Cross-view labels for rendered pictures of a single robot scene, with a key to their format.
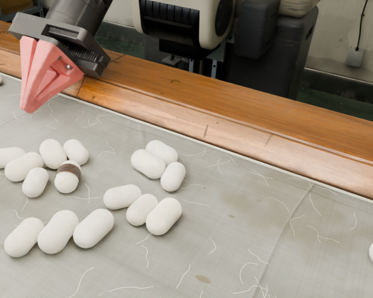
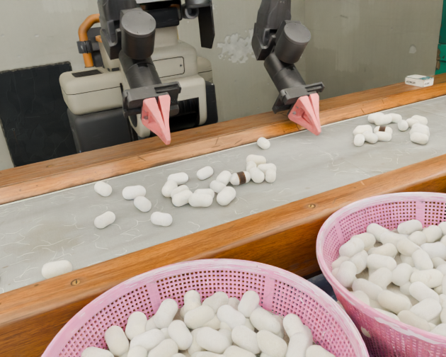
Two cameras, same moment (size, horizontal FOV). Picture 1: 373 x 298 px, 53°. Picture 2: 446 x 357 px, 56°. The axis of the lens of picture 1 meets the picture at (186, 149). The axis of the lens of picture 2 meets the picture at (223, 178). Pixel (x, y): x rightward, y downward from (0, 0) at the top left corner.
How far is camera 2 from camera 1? 0.92 m
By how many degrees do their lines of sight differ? 43
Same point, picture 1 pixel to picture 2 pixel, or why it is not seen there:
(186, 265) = (441, 125)
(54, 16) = (300, 83)
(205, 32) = (204, 111)
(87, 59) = not seen: hidden behind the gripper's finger
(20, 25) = (293, 93)
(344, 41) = not seen: hidden behind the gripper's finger
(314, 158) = (398, 98)
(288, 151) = (391, 101)
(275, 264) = not seen: outside the picture
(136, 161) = (382, 119)
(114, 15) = not seen: outside the picture
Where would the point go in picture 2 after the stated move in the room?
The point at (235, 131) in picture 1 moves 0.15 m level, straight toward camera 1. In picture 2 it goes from (371, 104) to (435, 113)
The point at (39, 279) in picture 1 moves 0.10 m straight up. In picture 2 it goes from (438, 142) to (444, 88)
